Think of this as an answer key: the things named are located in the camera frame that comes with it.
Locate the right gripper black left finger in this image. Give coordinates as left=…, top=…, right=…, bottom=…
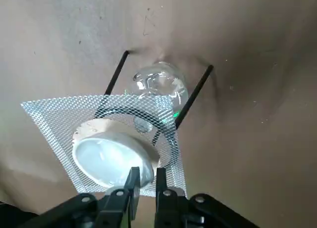
left=14, top=166, right=141, bottom=228

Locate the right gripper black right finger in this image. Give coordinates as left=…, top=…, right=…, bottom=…
left=154, top=167, right=261, bottom=228

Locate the black metal tripod stand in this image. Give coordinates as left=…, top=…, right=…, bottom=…
left=96, top=50, right=214, bottom=149

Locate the clear glass alcohol lamp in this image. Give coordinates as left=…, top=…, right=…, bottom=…
left=132, top=61, right=190, bottom=133

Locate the wire gauze with ceramic disc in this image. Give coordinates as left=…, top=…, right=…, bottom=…
left=20, top=93, right=187, bottom=198

